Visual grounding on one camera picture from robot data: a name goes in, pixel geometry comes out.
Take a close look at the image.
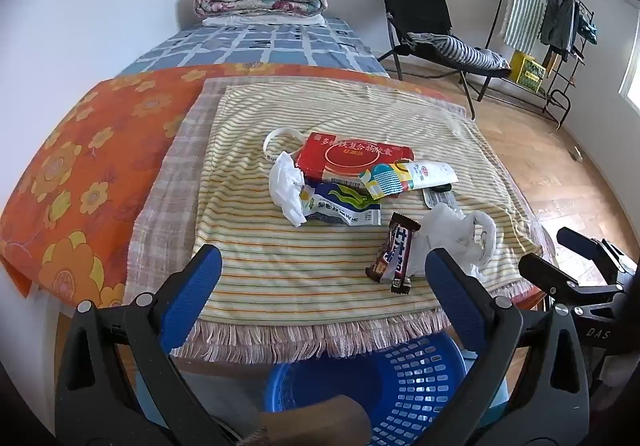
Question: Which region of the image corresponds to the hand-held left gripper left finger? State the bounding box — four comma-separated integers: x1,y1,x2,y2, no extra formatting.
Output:
54,243,236,446

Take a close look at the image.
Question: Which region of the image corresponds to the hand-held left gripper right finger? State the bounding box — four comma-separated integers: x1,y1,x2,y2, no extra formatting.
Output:
415,247,591,446

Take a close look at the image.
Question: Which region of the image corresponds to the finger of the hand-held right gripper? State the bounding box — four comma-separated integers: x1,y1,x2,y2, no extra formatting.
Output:
556,227,638,281
518,253,583,299

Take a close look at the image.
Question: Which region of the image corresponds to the white plastic bag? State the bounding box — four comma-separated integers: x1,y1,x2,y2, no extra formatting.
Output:
410,203,498,277

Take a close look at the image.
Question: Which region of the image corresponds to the brown chocolate bar wrapper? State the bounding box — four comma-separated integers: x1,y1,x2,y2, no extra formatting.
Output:
365,212,422,295

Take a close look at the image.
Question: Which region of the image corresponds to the blue plastic basket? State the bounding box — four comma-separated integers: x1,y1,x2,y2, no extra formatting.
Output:
264,333,468,446

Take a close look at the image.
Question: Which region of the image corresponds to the silver sachet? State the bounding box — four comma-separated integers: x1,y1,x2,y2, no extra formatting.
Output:
422,183,457,209

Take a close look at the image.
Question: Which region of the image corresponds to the yellow teal snack packet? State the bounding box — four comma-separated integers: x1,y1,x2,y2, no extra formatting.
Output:
361,160,458,201

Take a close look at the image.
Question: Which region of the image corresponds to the blue green snack wrapper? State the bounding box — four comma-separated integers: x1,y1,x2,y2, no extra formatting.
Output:
299,178,382,227

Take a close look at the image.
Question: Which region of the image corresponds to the white tissue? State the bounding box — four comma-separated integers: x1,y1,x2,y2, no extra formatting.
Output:
269,151,308,228

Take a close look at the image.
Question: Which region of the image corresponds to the white paper loop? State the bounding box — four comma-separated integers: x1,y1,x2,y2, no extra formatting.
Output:
263,127,306,167

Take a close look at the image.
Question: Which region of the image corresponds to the red cardboard box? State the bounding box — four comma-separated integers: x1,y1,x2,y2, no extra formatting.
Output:
295,132,416,187

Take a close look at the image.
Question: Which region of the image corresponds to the striped fringed towel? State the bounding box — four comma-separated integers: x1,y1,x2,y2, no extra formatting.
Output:
170,83,546,367

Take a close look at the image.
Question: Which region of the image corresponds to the black clothes rack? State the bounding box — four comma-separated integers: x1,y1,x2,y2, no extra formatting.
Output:
500,0,596,127

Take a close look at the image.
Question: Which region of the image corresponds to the orange floral blanket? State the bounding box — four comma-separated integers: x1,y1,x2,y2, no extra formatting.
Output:
0,63,461,309

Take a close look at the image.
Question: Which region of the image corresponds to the window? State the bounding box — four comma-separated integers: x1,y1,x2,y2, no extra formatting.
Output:
617,0,640,111

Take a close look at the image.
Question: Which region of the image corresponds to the yellow crate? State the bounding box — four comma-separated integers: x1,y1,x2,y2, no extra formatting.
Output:
510,50,547,91

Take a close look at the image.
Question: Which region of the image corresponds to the teal garment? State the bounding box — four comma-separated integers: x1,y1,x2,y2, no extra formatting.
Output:
575,8,598,46

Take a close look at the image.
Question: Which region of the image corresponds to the striped cushion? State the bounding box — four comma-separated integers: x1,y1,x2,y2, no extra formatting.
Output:
406,32,512,71

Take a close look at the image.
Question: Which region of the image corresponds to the dark jacket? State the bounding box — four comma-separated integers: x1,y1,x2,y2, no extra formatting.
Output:
539,0,578,61

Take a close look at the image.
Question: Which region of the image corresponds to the blue plaid bed sheet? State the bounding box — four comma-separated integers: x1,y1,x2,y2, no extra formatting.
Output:
116,17,391,76

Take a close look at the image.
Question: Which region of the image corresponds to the white pillow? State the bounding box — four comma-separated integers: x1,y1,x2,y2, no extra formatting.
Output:
202,14,326,29

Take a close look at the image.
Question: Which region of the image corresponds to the black folding chair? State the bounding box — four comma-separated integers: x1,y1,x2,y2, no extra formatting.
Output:
376,0,513,102

